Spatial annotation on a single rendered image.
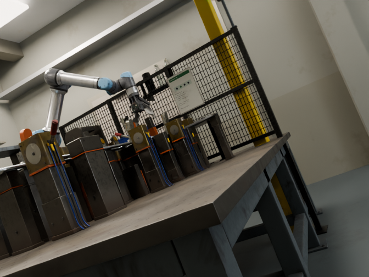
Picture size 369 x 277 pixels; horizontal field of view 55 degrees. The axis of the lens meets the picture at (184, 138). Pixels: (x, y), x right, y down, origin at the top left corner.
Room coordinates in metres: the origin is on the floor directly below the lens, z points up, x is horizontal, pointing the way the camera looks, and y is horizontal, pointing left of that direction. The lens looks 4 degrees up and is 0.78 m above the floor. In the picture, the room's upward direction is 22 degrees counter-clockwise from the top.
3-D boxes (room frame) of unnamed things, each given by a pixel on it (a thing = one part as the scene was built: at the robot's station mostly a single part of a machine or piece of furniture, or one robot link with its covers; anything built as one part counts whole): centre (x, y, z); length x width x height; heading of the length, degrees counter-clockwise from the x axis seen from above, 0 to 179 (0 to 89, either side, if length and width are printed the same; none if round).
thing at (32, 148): (1.22, 0.47, 0.88); 0.14 x 0.09 x 0.36; 64
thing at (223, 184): (2.07, 0.33, 0.68); 2.56 x 1.61 x 0.04; 161
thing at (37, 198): (1.36, 0.63, 0.84); 0.05 x 0.05 x 0.29; 64
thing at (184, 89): (2.71, -0.15, 1.30); 0.23 x 0.02 x 0.31; 64
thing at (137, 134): (1.81, 0.20, 0.87); 0.12 x 0.07 x 0.35; 64
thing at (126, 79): (2.24, 0.20, 1.41); 0.09 x 0.08 x 0.11; 80
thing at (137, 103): (2.23, 0.20, 1.25); 0.09 x 0.08 x 0.12; 154
